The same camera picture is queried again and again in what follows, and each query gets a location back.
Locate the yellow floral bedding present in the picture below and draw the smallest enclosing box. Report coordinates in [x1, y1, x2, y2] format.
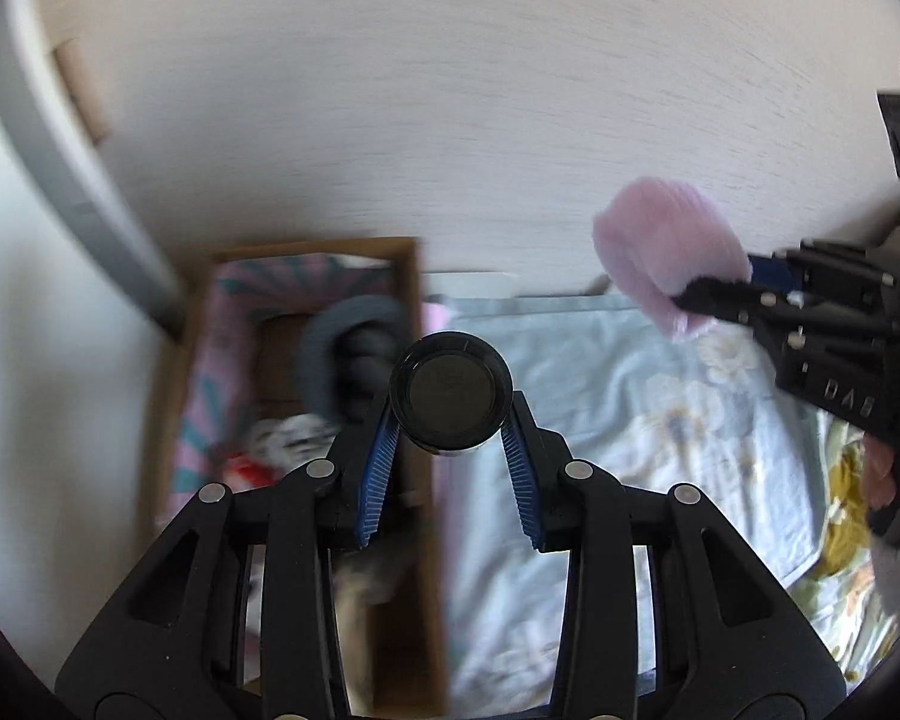
[790, 419, 900, 692]

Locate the white cat face plush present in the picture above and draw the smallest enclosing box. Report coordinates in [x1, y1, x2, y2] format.
[248, 413, 340, 473]

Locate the grey door frame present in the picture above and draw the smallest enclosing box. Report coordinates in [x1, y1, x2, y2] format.
[0, 0, 187, 337]

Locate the wall switch plate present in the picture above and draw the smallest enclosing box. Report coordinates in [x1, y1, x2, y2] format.
[53, 39, 110, 146]

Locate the light blue floral cloth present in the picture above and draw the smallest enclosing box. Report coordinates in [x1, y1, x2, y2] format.
[436, 293, 826, 717]

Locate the black round jar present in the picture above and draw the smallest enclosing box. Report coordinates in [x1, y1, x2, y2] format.
[390, 332, 514, 454]

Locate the pink teal striped cloth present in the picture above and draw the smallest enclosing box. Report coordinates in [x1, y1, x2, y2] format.
[164, 252, 397, 520]

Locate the red snack packet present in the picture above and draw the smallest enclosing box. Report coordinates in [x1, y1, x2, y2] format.
[222, 454, 283, 493]

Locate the cardboard box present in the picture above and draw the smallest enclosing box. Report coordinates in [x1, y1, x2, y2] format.
[157, 238, 448, 718]

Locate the pink fluffy sock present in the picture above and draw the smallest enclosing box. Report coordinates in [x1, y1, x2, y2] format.
[592, 177, 751, 341]

